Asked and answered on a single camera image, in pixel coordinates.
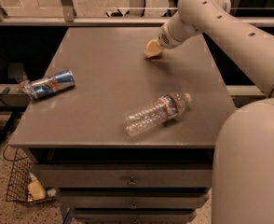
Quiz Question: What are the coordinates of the clear plastic water bottle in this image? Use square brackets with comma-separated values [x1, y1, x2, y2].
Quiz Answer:
[124, 92, 192, 136]

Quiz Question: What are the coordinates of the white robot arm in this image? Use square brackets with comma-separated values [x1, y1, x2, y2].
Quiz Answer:
[145, 0, 274, 224]

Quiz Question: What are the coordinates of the metal rail frame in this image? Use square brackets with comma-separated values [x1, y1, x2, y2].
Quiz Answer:
[0, 0, 274, 27]

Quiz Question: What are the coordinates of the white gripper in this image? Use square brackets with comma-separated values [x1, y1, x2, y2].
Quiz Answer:
[144, 21, 186, 58]

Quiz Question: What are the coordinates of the yellow sponge in basket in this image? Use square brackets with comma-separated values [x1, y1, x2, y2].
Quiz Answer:
[28, 180, 47, 201]

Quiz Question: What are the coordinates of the black wire basket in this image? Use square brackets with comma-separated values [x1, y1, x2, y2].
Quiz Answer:
[6, 148, 56, 205]

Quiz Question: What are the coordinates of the black cable on floor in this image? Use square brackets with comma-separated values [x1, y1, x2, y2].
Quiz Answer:
[2, 144, 29, 162]

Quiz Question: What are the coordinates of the red bull can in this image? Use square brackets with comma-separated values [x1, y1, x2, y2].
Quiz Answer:
[25, 69, 75, 100]

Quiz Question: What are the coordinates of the grey drawer cabinet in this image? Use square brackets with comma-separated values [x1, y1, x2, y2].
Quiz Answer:
[10, 28, 235, 224]

